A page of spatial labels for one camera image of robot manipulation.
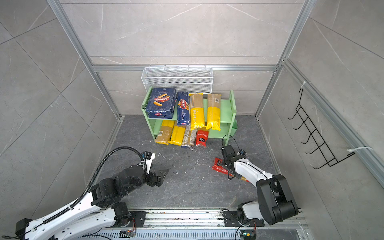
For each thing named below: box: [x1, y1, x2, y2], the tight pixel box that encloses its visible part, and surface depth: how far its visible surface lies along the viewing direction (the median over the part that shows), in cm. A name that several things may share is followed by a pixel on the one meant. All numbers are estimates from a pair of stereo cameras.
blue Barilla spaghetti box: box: [177, 91, 190, 126], surface depth 83 cm
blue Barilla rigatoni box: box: [146, 88, 176, 119], surface depth 83 cm
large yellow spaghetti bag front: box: [168, 126, 185, 146], surface depth 90 cm
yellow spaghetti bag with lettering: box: [189, 93, 206, 131], surface depth 83 cm
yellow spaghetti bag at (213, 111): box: [206, 93, 222, 132], surface depth 83 cm
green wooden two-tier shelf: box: [141, 86, 238, 146], surface depth 81 cm
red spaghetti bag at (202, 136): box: [196, 127, 210, 148], surface depth 88 cm
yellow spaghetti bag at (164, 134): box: [155, 120, 175, 146], surface depth 92 cm
